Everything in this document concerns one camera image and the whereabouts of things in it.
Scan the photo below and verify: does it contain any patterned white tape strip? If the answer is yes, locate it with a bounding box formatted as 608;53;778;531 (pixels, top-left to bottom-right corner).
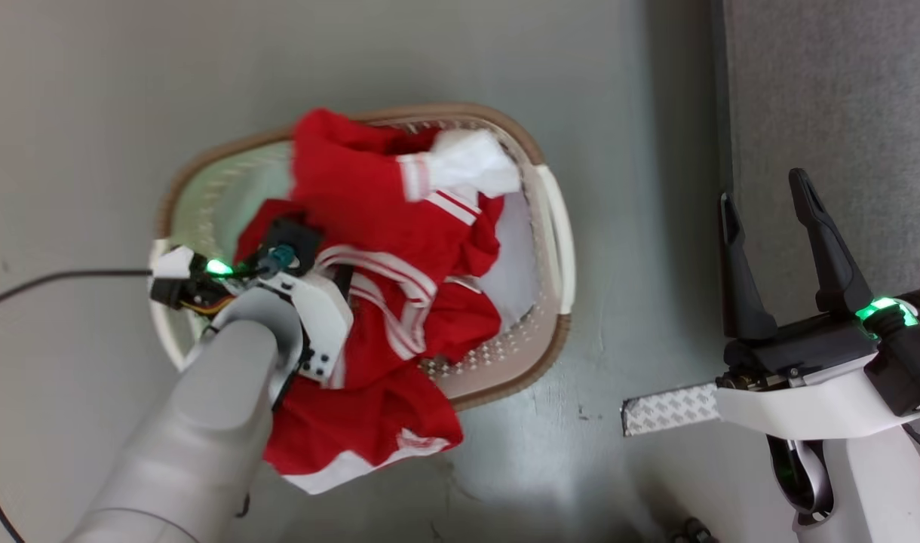
621;383;722;438

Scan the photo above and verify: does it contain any red white-striped garment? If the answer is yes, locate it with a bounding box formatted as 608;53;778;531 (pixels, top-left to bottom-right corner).
234;108;523;496

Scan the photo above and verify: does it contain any grey fabric sofa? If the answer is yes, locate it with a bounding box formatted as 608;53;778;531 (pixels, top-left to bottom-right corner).
720;0;920;333

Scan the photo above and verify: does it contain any beige perforated laundry basket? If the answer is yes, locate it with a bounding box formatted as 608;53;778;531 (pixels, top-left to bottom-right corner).
149;103;578;412

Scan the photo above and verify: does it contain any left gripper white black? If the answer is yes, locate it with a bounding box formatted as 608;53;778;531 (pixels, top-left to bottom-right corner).
149;245;355;385

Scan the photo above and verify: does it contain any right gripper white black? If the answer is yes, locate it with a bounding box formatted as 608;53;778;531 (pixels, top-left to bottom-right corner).
715;167;920;440

